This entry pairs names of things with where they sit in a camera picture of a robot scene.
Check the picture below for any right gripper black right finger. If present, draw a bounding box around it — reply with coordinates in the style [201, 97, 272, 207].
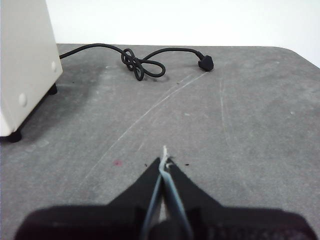
[161, 146, 319, 240]

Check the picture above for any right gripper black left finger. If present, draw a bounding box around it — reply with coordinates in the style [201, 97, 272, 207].
[14, 156, 163, 240]

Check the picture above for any cream toaster oven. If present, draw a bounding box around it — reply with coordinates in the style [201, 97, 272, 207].
[0, 0, 64, 138]

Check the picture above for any black power cable with plug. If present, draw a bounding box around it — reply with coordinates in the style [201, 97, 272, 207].
[58, 43, 215, 82]

